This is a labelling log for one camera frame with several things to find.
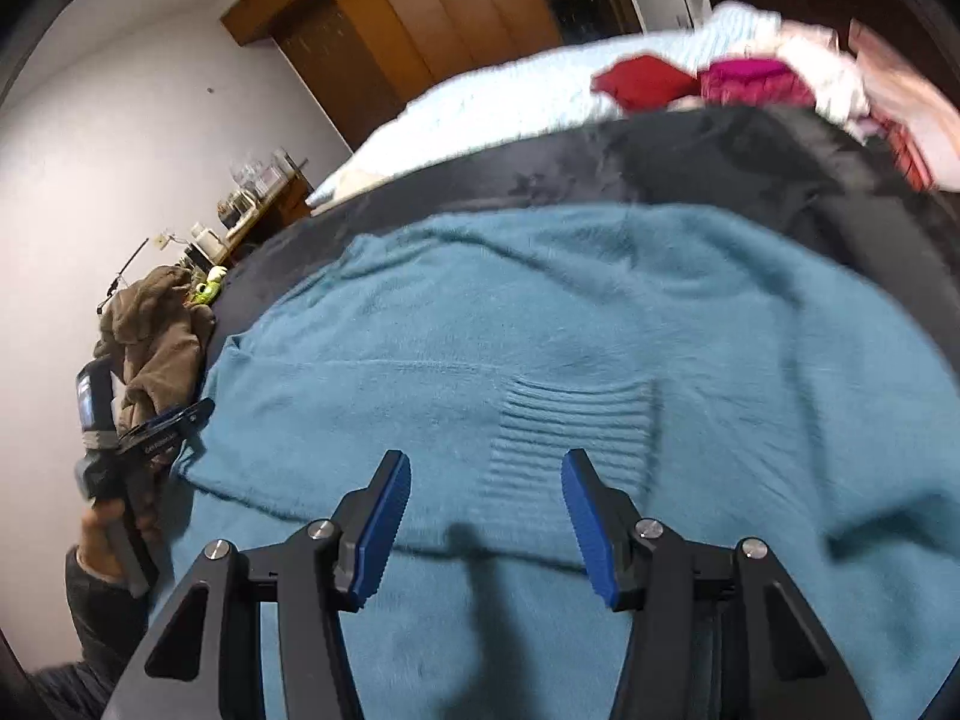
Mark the pink striped pillow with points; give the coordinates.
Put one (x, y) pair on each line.
(919, 122)

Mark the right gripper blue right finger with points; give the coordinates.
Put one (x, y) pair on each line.
(603, 520)

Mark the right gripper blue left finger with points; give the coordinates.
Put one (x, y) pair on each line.
(368, 520)

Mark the teal knitted sweater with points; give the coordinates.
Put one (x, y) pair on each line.
(733, 383)

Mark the magenta folded garment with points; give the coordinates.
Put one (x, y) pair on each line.
(760, 81)

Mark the wooden side desk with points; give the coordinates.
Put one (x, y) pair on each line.
(261, 219)

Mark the person's left hand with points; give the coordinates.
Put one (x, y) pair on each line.
(94, 553)

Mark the black satin bed cover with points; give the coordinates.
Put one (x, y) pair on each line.
(780, 167)

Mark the brown fleece garment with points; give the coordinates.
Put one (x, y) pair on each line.
(155, 338)

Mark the white bed quilt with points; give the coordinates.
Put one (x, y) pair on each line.
(551, 91)

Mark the left forearm black sleeve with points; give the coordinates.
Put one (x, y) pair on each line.
(110, 623)

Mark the red folded garment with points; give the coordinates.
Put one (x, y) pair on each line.
(644, 82)

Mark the brown wooden wardrobe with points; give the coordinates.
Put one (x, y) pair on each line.
(365, 60)

